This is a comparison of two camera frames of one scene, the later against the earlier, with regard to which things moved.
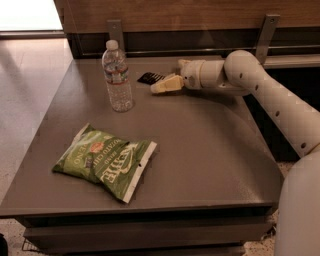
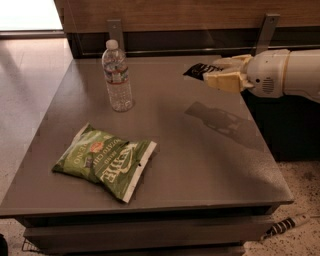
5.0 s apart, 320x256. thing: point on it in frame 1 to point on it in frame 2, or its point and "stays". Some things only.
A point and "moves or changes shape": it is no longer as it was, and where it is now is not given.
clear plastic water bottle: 116,72 stays
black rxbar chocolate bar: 150,78 moves or changes shape
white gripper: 191,74 to 266,73
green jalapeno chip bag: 115,163 stays
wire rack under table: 28,246 stays
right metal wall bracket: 266,36 stays
